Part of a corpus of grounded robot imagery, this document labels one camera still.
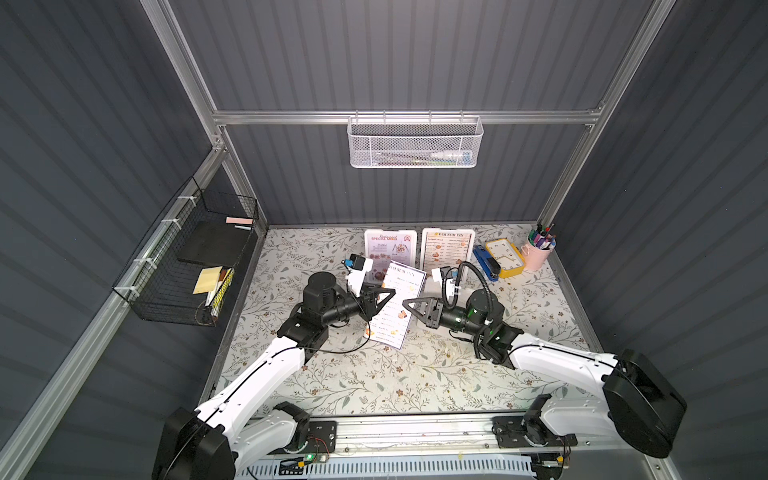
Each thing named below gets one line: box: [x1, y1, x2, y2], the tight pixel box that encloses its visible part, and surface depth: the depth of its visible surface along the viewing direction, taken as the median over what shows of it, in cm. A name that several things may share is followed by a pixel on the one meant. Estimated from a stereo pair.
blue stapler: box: [472, 244, 501, 282], surface depth 109 cm
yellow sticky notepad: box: [192, 266, 223, 294], surface depth 74 cm
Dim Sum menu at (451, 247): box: [421, 227, 476, 271], surface depth 96 cm
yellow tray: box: [485, 238, 525, 278], surface depth 109 cm
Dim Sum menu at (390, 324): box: [366, 260, 427, 350], surface depth 73 cm
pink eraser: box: [225, 217, 254, 224], surface depth 87 cm
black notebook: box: [178, 220, 254, 267], surface depth 79 cm
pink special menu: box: [365, 233, 413, 283], surface depth 96 cm
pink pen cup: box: [520, 232, 557, 271], surface depth 103 cm
